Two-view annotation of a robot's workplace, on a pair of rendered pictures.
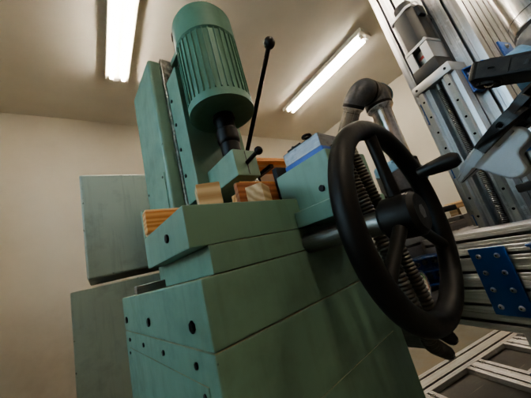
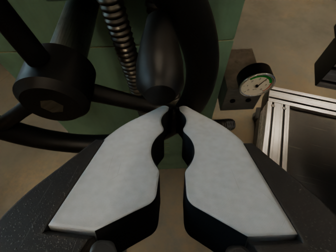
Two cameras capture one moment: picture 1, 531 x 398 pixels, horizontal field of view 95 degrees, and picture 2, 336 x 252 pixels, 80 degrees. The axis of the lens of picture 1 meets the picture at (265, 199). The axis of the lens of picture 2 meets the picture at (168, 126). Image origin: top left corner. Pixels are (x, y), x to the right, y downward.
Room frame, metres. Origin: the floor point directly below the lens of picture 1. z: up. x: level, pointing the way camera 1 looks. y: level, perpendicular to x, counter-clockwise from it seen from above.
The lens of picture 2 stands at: (0.31, -0.34, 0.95)
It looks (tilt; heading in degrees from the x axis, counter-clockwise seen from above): 60 degrees down; 44
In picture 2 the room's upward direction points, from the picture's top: 4 degrees counter-clockwise
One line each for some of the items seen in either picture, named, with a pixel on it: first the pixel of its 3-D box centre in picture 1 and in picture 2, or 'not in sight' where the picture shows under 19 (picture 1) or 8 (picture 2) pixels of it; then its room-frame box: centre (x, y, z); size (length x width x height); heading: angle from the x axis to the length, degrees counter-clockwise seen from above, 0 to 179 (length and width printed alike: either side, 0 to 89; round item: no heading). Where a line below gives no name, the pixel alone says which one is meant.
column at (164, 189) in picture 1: (186, 173); not in sight; (0.80, 0.25, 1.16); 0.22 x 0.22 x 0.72; 42
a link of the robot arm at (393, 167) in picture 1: (393, 177); not in sight; (0.97, -0.52, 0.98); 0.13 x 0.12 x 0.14; 126
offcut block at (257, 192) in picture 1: (259, 196); not in sight; (0.45, 0.01, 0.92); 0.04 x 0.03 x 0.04; 162
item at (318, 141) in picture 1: (318, 154); not in sight; (0.50, -0.14, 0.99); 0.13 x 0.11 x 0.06; 132
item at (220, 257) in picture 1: (272, 248); not in sight; (0.54, 0.01, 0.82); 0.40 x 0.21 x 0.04; 132
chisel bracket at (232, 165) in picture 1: (233, 176); not in sight; (0.61, 0.07, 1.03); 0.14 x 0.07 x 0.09; 42
